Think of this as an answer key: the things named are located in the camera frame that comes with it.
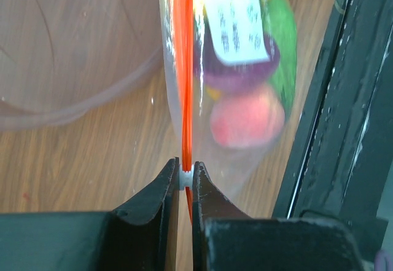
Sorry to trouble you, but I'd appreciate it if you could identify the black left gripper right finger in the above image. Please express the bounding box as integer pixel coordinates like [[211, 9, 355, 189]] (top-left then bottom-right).
[[192, 162, 364, 270]]

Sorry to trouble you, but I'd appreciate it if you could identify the clear zip top bag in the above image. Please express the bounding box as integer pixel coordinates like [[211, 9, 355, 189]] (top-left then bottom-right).
[[156, 0, 298, 222]]

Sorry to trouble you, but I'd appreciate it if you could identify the green fake cucumber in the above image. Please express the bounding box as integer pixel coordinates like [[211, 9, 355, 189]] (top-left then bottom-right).
[[263, 0, 297, 117]]

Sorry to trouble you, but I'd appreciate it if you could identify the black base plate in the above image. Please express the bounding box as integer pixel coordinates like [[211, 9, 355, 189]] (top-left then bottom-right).
[[273, 0, 392, 270]]

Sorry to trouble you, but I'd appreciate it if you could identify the clear plastic bowl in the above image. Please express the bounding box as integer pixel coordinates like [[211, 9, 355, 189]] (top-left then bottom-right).
[[1, 0, 162, 130]]

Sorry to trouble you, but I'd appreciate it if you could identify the pink fake peach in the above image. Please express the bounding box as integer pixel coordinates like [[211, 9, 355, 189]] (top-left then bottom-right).
[[210, 84, 286, 149]]

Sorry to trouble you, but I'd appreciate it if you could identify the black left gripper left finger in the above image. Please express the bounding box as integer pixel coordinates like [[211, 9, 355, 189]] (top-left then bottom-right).
[[1, 158, 179, 270]]

